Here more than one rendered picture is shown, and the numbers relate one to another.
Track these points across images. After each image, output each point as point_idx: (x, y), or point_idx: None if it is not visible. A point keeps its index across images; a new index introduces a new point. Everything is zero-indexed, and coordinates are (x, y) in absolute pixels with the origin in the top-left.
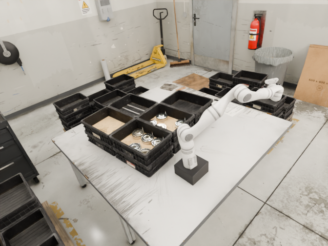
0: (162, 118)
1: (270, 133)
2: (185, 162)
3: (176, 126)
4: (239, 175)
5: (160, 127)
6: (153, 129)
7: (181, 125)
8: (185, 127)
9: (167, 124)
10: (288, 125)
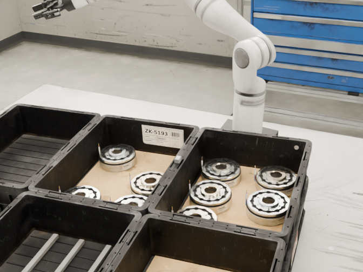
0: (99, 191)
1: (86, 99)
2: (262, 125)
3: (133, 161)
4: (218, 116)
5: (182, 149)
6: (184, 173)
7: (249, 42)
8: (254, 38)
9: (115, 188)
10: (54, 86)
